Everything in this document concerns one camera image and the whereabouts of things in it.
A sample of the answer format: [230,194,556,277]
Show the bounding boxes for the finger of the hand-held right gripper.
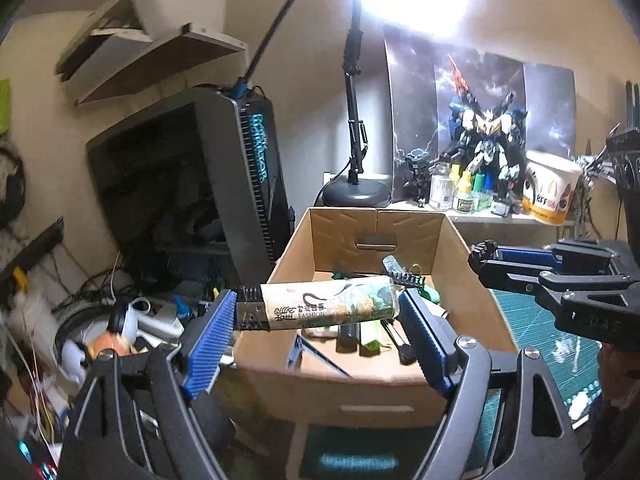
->
[468,240,640,311]
[497,237,618,273]

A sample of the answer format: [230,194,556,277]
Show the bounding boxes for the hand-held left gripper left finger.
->
[60,287,238,480]

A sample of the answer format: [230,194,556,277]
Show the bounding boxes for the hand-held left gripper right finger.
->
[397,287,583,480]

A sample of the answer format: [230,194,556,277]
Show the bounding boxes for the light green rectangular box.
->
[359,321,396,353]

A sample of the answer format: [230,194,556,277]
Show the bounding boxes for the cardboard box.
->
[235,206,518,428]

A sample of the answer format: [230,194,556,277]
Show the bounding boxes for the printed cylindrical tube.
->
[235,275,401,333]

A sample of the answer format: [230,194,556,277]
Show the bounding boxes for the desk riser shelf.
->
[400,195,581,241]

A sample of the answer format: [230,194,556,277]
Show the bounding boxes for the green cutting mat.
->
[492,285,616,431]

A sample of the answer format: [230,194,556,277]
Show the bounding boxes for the white plastic gadget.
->
[125,297,183,343]

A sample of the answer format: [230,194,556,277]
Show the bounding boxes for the dog print paper bucket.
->
[521,150,585,226]

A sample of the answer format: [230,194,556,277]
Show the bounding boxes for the green black bit holder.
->
[381,255,427,289]

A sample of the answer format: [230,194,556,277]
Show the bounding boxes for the black rectangular block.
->
[336,322,362,353]

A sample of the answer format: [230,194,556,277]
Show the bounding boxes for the row of small paint bottles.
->
[427,160,523,218]

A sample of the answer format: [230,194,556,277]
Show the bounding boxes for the orange head figurine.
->
[82,315,138,361]

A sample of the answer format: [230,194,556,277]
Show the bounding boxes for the grey spiky robot model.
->
[572,137,618,221]

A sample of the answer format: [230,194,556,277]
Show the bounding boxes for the white blue robot model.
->
[440,55,531,201]

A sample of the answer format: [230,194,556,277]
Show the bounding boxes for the small dark robot model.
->
[402,147,431,206]

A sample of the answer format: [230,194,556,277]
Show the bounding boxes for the black desk lamp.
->
[320,0,393,208]

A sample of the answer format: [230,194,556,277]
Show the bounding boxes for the black computer tower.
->
[86,87,293,281]

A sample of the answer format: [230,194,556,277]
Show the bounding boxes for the black headphones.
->
[0,145,26,226]

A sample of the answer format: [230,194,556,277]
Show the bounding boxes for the black rod blue base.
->
[235,0,301,98]

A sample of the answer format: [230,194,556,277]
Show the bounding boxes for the wall poster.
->
[385,22,578,201]

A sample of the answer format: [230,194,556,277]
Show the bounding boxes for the wooden wall shelf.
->
[75,30,248,107]

